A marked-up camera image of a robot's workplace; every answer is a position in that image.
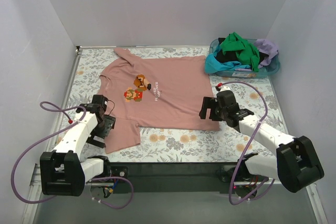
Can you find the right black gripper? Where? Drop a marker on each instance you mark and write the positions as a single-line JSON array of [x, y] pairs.
[[210, 108]]

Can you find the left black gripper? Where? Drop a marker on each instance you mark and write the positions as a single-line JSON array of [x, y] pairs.
[[105, 129]]

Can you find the green t shirt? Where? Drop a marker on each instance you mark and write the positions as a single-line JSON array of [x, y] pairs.
[[246, 53]]

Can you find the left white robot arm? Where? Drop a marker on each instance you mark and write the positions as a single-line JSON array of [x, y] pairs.
[[62, 172]]

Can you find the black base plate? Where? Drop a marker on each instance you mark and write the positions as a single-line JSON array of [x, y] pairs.
[[168, 177]]

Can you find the lavender t shirt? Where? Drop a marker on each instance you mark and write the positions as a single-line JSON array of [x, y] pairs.
[[267, 51]]

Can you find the black t shirt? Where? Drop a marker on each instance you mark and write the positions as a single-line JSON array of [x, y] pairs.
[[224, 57]]

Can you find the teal t shirt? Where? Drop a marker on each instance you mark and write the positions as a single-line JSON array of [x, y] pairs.
[[212, 65]]

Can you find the teal plastic basket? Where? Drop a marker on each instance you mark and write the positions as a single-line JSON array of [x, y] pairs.
[[264, 72]]

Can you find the aluminium frame rail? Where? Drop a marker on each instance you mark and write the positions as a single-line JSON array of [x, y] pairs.
[[293, 174]]

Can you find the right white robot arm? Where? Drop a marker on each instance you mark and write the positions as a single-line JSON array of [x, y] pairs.
[[281, 145]]

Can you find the pink printed t shirt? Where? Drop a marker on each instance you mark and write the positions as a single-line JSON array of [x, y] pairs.
[[159, 93]]

